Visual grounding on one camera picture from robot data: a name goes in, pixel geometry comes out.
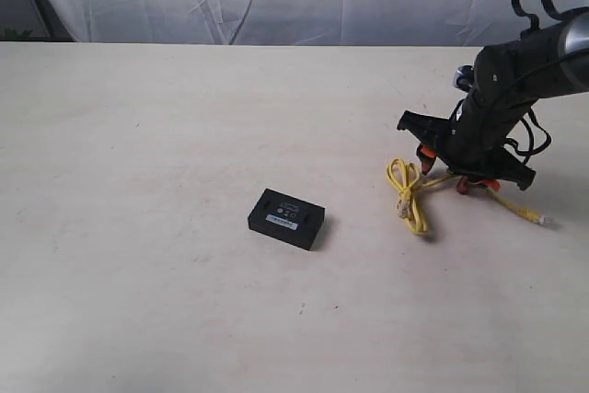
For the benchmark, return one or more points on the small black network box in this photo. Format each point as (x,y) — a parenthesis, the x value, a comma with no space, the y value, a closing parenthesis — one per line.
(287,219)

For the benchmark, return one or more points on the green plant leaves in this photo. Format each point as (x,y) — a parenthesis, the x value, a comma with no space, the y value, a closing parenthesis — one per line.
(7,34)

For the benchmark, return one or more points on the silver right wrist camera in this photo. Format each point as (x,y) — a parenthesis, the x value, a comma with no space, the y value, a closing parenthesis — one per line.
(464,78)

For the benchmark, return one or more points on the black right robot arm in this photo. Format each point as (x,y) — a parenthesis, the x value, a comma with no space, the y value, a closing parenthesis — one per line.
(501,88)

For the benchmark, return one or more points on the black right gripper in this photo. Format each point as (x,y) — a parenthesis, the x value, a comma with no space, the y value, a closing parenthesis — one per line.
(471,143)

